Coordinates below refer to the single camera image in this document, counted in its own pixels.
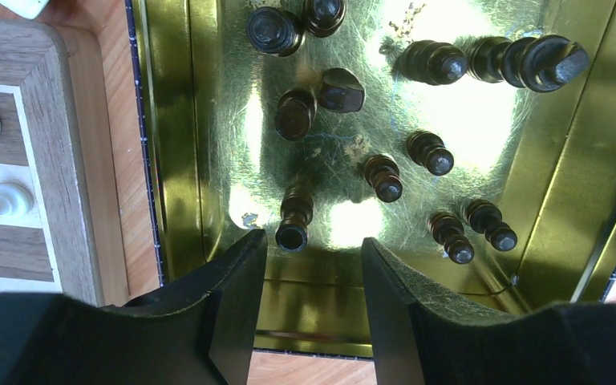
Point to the dark chess piece in tray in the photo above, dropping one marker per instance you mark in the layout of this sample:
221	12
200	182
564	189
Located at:
448	231
322	18
484	217

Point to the dark chess king in tray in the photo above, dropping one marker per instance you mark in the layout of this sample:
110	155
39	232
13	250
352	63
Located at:
542	64

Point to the dark chess rook in tray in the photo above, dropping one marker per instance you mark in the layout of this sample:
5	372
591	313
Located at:
297	211
274	31

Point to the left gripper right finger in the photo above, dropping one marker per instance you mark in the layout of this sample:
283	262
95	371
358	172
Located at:
424	333

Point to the dark chess queen in tray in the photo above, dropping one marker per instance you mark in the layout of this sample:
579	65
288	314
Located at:
434	63

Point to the white chess pawn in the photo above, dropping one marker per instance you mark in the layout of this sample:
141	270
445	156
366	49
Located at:
15	200

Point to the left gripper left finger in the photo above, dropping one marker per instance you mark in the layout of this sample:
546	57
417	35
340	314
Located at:
198	329

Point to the dark chess bishop in tray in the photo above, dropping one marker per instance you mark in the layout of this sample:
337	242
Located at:
295	114

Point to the white stand base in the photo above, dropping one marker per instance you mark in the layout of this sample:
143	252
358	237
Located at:
29	9

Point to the gold metal tray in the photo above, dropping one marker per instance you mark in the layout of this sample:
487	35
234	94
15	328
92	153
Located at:
476	140

